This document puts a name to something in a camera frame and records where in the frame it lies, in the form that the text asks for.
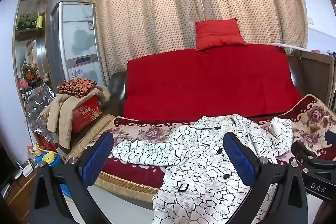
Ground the beige fur-trimmed coat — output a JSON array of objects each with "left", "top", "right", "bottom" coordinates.
[{"left": 40, "top": 85, "right": 111, "bottom": 149}]

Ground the wooden shelf cabinet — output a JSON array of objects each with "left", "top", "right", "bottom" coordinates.
[{"left": 12, "top": 0, "right": 57, "bottom": 114}]

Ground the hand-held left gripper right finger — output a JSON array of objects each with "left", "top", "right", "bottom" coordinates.
[{"left": 223, "top": 132, "right": 309, "bottom": 224}]

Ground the wooden low cabinet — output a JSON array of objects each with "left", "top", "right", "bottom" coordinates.
[{"left": 0, "top": 172, "right": 37, "bottom": 224}]

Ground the clear plastic sheet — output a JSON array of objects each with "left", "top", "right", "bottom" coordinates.
[{"left": 24, "top": 82, "right": 62, "bottom": 143}]

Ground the beige dotted curtain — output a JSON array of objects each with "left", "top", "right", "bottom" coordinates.
[{"left": 76, "top": 0, "right": 309, "bottom": 85}]

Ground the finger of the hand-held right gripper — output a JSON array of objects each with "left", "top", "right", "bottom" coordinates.
[
  {"left": 324, "top": 131, "right": 336, "bottom": 147},
  {"left": 291, "top": 140, "right": 319, "bottom": 161}
]

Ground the dark leather sofa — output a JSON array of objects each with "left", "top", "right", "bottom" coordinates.
[{"left": 108, "top": 47, "right": 297, "bottom": 119}]

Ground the red bag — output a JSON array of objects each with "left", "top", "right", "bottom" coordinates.
[{"left": 35, "top": 133, "right": 59, "bottom": 152}]

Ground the red cushion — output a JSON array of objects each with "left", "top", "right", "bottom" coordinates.
[{"left": 195, "top": 18, "right": 247, "bottom": 52}]

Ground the brown framed board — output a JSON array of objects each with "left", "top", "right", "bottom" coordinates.
[{"left": 286, "top": 49, "right": 336, "bottom": 110}]

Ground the white ledge board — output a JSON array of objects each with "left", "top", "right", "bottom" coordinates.
[{"left": 273, "top": 43, "right": 307, "bottom": 50}]

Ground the floral red beige blanket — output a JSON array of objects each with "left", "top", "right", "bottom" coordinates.
[{"left": 66, "top": 94, "right": 336, "bottom": 205}]

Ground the flower arrangement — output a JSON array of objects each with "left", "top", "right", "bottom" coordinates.
[{"left": 21, "top": 63, "right": 40, "bottom": 86}]

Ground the white black patterned coat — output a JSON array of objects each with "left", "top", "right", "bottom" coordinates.
[{"left": 112, "top": 114, "right": 294, "bottom": 224}]

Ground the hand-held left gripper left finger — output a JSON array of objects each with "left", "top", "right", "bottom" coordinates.
[{"left": 29, "top": 131, "right": 114, "bottom": 224}]

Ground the red sofa cover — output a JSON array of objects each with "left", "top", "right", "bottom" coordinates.
[{"left": 123, "top": 43, "right": 303, "bottom": 122}]

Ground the orange black patterned cloth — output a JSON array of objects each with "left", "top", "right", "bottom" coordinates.
[{"left": 57, "top": 78, "right": 97, "bottom": 99}]

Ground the red cardboard box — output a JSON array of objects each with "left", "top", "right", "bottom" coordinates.
[{"left": 71, "top": 96, "right": 103, "bottom": 132}]

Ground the blue yellow container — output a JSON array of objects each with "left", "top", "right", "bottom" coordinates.
[{"left": 34, "top": 149, "right": 74, "bottom": 202}]

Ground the green ornament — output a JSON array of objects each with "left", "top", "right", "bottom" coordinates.
[{"left": 17, "top": 13, "right": 40, "bottom": 30}]

